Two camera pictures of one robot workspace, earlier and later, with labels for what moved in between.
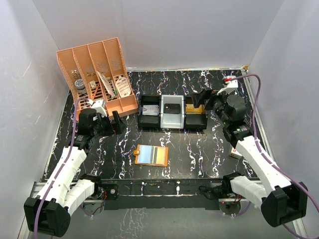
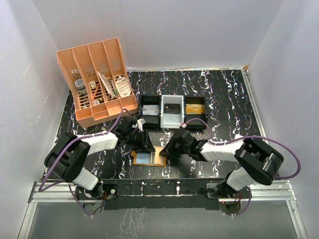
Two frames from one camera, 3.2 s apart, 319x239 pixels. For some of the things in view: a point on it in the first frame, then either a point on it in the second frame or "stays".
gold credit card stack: (191, 110) stays
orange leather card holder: (151, 155) stays
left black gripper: (116, 128) -> (145, 145)
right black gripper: (198, 98) -> (169, 151)
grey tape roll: (79, 84) stays
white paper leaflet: (106, 84) stays
